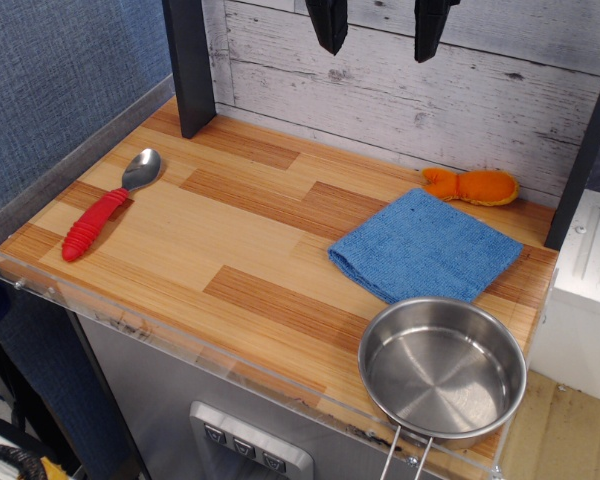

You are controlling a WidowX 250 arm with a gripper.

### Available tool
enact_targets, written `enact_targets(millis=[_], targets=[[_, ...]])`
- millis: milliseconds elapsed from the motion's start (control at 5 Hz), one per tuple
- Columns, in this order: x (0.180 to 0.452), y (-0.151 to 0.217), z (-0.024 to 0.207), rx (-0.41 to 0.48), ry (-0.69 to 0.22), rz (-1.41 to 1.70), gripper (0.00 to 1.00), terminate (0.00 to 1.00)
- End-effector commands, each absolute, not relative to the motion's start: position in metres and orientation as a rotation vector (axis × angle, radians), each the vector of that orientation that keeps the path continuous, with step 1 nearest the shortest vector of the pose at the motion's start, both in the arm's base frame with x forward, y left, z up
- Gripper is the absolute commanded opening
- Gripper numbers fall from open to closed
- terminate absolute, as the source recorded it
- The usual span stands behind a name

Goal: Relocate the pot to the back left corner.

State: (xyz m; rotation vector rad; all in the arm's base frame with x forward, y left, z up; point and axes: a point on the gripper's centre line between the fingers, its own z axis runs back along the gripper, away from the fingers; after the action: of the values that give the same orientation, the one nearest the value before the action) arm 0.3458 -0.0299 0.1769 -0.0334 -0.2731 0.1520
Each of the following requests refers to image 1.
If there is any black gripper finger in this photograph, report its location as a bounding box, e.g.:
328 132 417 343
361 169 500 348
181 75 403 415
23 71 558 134
414 0 460 63
305 0 348 55

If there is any stainless steel pot with handle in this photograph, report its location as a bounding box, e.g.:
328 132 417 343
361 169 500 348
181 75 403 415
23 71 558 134
357 297 527 452

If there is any orange plush fish toy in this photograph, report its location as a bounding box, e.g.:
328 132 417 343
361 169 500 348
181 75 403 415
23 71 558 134
422 168 519 206

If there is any blue folded cloth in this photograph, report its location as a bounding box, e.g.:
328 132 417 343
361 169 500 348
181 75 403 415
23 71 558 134
328 189 523 304

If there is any clear acrylic edge guard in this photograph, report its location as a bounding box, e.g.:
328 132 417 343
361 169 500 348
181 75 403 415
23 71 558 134
0 253 499 479

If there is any silver control panel with buttons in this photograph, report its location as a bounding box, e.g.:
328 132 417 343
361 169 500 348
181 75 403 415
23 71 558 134
189 401 314 480

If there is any dark grey right post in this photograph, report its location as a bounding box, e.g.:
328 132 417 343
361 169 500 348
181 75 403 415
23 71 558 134
544 0 600 250

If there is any red handled metal spoon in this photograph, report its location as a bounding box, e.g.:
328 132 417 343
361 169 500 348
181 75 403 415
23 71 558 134
61 148 162 262

